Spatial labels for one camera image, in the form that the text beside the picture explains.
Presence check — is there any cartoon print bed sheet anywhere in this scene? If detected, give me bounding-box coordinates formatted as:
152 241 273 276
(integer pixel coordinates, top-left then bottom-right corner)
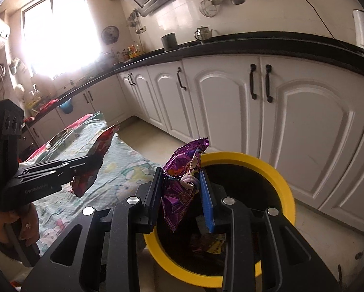
19 112 158 254

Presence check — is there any metal plate on bed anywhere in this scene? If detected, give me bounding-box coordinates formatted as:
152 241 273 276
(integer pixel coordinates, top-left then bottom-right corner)
45 128 72 150

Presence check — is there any steel teapot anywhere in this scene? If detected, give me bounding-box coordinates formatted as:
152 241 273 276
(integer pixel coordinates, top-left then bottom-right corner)
194 26 212 44

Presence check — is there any wire mesh skimmer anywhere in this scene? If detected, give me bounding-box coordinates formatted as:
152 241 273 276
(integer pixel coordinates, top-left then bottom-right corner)
199 0 218 18

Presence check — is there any purple snack bag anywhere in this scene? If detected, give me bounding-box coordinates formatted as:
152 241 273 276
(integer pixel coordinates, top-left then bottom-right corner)
161 138 209 231

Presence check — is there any red snack wrapper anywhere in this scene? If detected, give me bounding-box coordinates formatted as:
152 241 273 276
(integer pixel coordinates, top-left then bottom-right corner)
71 125 119 197

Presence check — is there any round wall fan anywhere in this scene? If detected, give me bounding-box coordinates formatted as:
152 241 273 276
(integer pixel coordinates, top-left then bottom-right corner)
101 25 120 45

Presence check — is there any dark metal canister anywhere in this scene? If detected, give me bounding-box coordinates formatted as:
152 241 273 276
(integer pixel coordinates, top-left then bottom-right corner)
161 32 178 51

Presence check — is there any white sleeve forearm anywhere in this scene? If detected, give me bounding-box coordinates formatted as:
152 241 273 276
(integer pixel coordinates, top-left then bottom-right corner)
0 251 32 284

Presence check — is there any yellow trash bin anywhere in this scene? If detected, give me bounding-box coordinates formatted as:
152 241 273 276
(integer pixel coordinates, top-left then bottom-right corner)
144 152 295 288

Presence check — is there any blue hanging basin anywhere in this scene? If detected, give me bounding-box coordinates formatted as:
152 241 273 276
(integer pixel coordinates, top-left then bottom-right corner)
58 98 74 115

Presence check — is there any person's left hand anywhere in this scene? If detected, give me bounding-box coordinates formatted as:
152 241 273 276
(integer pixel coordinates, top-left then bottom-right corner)
0 203 39 246

